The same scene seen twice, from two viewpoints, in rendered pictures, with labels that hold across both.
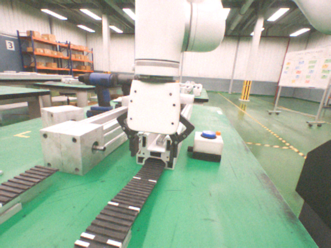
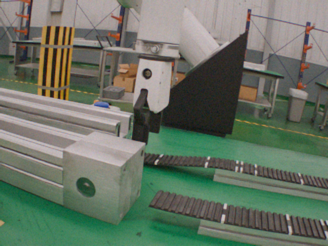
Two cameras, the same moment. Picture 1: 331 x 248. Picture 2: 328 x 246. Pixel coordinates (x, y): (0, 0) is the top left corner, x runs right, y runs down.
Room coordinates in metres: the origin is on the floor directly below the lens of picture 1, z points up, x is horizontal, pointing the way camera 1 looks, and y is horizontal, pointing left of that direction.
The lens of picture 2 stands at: (0.29, 0.61, 1.03)
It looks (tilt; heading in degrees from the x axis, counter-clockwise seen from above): 16 degrees down; 272
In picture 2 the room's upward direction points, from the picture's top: 8 degrees clockwise
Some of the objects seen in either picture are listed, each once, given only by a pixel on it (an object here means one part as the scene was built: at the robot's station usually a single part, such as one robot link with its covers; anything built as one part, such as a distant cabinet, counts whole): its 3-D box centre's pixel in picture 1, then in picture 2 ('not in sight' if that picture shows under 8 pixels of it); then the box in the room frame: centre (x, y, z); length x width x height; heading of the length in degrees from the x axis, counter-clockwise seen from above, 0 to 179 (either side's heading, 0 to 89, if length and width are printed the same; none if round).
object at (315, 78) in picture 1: (300, 86); not in sight; (5.02, -3.80, 0.97); 1.51 x 0.50 x 1.95; 10
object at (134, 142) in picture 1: (130, 139); (139, 128); (0.35, 0.07, 0.86); 0.03 x 0.03 x 0.07; 79
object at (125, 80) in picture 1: (121, 93); not in sight; (1.03, 0.26, 0.89); 0.20 x 0.08 x 0.22; 88
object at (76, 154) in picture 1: (79, 146); (107, 172); (0.38, 0.20, 0.83); 0.12 x 0.09 x 0.10; 79
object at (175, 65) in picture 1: (155, 70); (156, 49); (0.34, 0.02, 1.01); 0.09 x 0.08 x 0.03; 79
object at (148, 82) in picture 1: (155, 103); (152, 80); (0.34, 0.02, 0.95); 0.10 x 0.07 x 0.11; 79
